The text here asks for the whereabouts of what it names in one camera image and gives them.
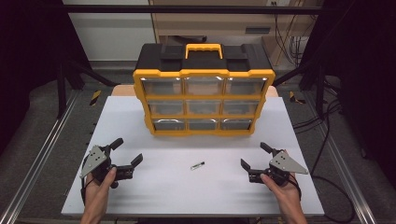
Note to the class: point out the yellow black organizer cabinet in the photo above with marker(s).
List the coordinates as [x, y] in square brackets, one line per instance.
[149, 59]

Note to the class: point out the aluminium floor rail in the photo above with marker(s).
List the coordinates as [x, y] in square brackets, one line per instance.
[37, 158]
[345, 168]

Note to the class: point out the yellow clamp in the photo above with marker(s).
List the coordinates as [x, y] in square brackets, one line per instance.
[95, 97]
[293, 97]

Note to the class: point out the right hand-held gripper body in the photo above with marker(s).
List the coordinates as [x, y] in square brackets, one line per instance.
[286, 163]

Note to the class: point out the wooden desk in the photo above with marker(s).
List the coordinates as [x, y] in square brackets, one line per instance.
[218, 21]

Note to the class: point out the black horizontal frame bar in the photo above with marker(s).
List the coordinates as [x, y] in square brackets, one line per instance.
[186, 9]

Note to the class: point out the right yellow clamp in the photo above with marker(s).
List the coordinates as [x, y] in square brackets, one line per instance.
[293, 97]

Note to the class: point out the left yellow clamp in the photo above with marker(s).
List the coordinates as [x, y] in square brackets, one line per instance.
[95, 97]

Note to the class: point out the small screw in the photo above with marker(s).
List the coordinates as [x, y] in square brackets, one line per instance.
[197, 165]

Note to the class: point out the black metal frame strut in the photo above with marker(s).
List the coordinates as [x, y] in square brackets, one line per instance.
[319, 90]
[61, 93]

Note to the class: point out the person's right hand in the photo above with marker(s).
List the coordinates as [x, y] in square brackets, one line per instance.
[288, 196]

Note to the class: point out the white board panel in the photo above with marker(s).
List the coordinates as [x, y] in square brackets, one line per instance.
[109, 34]

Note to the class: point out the black curtain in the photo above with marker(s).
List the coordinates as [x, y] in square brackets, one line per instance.
[25, 46]
[367, 62]

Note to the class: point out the person's left hand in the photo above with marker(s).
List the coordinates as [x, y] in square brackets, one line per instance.
[96, 194]

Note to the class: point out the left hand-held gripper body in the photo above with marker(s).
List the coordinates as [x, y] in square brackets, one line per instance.
[93, 161]

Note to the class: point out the set of clear plastic drawers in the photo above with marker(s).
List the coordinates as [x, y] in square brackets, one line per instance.
[204, 85]

